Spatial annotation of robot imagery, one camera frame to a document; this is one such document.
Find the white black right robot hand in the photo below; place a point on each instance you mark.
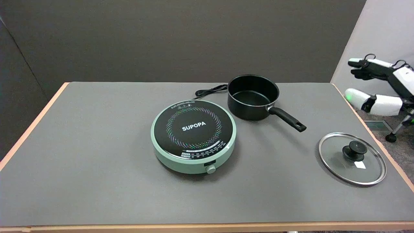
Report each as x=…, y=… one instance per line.
x=372, y=69

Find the glass pot lid black knob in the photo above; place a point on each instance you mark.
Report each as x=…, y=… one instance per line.
x=339, y=158

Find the grey floor vent grille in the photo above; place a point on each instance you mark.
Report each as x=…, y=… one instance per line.
x=377, y=125

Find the metal stand leg with caster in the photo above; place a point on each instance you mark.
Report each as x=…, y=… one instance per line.
x=392, y=137

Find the green round induction cooker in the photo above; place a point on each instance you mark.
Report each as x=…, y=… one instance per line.
x=193, y=139

